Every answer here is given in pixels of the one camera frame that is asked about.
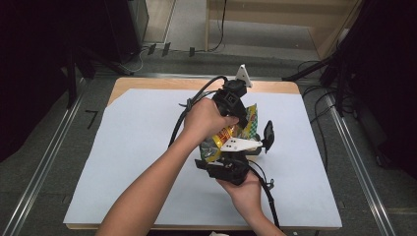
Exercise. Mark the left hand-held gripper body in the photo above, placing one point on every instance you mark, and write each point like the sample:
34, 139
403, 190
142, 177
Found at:
229, 100

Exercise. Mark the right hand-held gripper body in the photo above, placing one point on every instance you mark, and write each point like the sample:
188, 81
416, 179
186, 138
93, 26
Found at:
232, 168

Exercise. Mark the yellow green snack pouch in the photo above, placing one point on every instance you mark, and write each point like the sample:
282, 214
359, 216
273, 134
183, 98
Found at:
226, 134

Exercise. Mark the clear jar with black lid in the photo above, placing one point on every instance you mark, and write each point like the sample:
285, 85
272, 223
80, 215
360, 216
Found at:
268, 134

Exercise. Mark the person's right hand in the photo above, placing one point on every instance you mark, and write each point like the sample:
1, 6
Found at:
247, 195

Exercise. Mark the person's left hand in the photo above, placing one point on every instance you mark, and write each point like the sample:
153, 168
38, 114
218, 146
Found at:
203, 119

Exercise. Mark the white paper scrap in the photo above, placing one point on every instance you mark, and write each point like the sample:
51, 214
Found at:
216, 234

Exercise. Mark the black tripod stand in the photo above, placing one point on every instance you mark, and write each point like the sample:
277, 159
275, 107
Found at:
311, 67

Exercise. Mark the black cabinet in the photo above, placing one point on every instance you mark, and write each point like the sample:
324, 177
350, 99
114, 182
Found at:
128, 29

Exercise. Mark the light wooden frame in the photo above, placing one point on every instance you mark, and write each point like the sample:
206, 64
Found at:
327, 36

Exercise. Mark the metal floor rail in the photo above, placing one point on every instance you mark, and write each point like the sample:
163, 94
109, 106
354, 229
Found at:
360, 167
42, 167

